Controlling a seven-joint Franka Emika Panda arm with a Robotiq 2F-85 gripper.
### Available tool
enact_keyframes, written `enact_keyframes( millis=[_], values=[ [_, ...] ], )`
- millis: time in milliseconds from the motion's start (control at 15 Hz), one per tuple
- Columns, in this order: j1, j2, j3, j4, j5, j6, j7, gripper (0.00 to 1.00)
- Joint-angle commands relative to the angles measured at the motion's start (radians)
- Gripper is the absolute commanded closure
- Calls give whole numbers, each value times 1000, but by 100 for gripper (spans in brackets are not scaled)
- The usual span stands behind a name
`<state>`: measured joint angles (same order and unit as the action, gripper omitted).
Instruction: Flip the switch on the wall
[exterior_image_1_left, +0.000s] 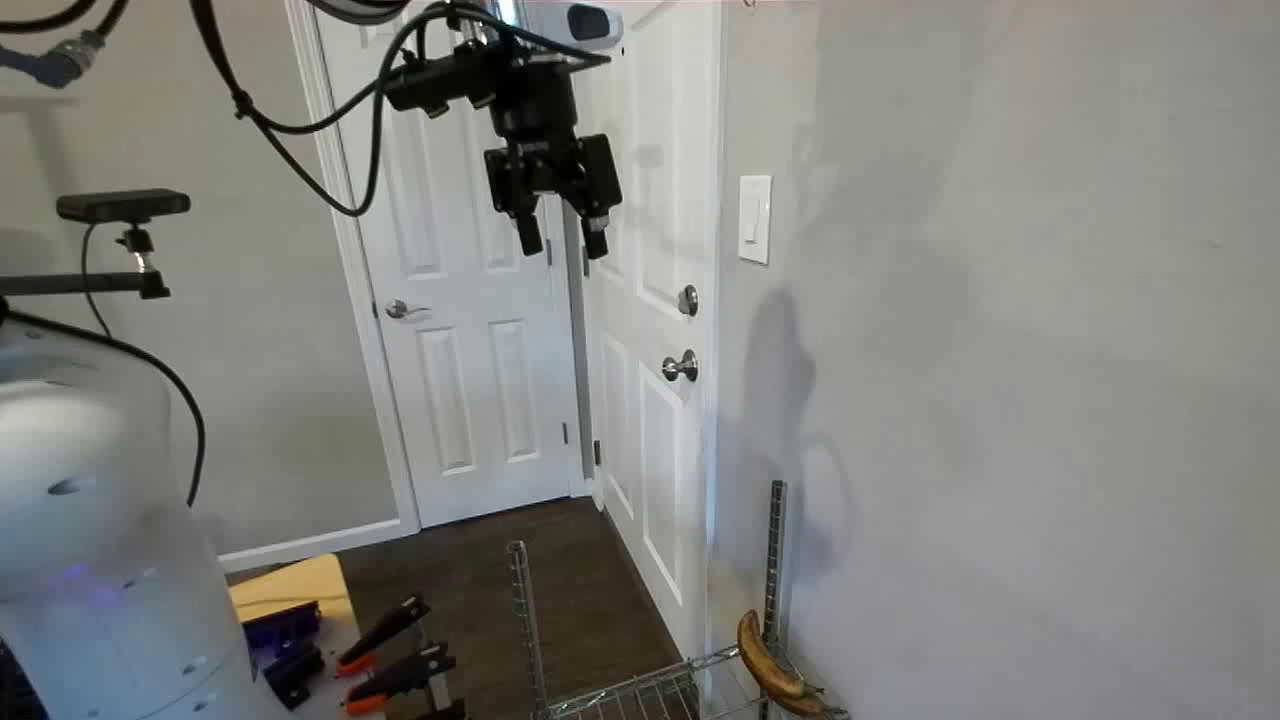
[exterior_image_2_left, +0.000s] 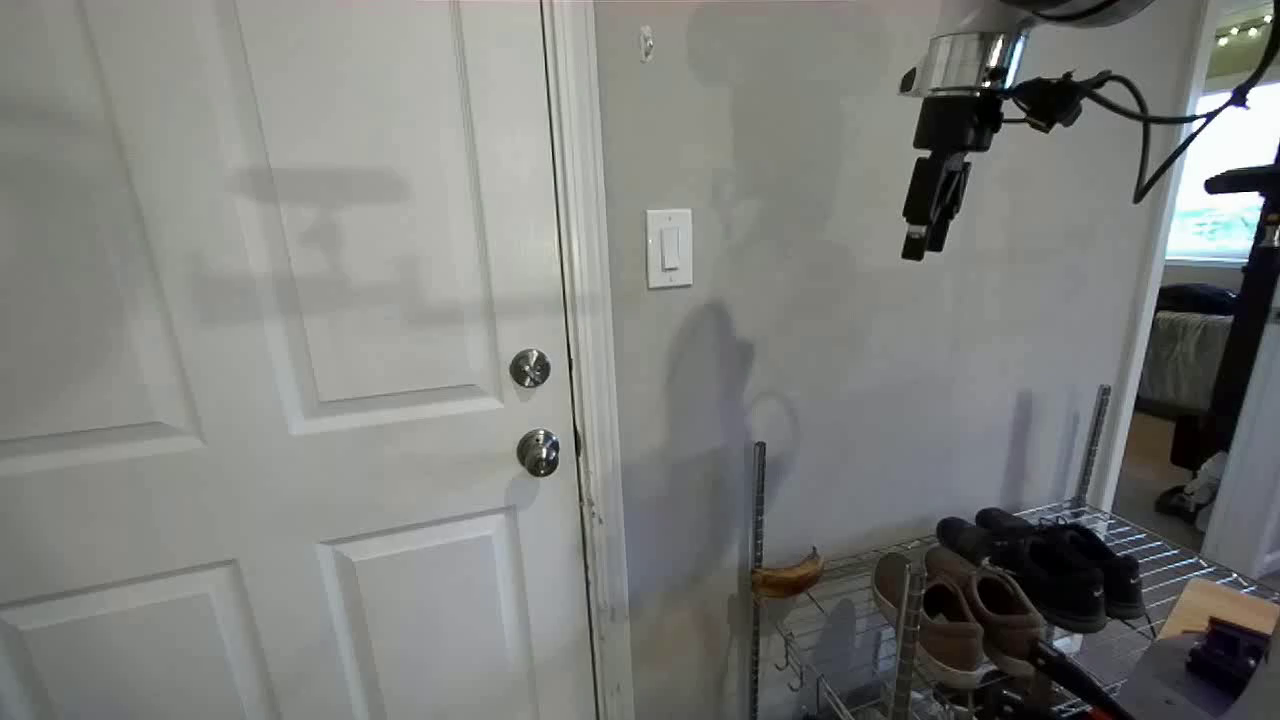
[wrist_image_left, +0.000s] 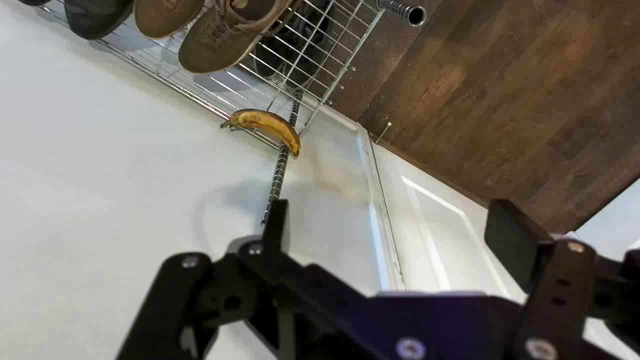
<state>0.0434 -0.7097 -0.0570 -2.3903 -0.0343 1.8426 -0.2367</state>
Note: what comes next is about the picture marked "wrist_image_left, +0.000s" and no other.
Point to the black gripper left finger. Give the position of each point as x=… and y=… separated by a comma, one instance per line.
x=193, y=296

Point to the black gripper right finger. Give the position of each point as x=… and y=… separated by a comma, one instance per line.
x=564, y=282

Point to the white panel door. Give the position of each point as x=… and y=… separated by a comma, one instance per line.
x=437, y=232

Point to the yellow banana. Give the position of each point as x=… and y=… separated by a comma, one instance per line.
x=268, y=124

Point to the tan suede shoe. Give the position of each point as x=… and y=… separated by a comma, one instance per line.
x=159, y=19
x=227, y=33

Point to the black shoe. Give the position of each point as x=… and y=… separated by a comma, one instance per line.
x=97, y=19

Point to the wire shoe rack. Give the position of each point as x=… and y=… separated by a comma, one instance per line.
x=292, y=70

